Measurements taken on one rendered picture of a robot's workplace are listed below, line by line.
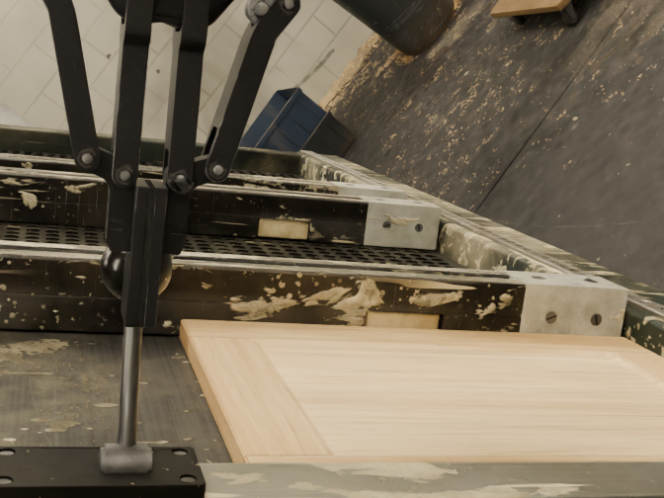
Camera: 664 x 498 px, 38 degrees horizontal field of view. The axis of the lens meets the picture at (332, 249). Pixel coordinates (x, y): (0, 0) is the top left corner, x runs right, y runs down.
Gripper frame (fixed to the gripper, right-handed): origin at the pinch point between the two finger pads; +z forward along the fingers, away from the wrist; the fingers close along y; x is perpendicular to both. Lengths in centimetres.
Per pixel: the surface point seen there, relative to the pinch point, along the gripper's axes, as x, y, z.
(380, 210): 93, 46, 11
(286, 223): 94, 31, 14
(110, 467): -0.4, -0.8, 11.3
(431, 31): 441, 189, -38
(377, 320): 41, 28, 14
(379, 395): 21.1, 21.9, 15.0
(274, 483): 0.3, 8.2, 12.6
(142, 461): -0.3, 0.9, 11.0
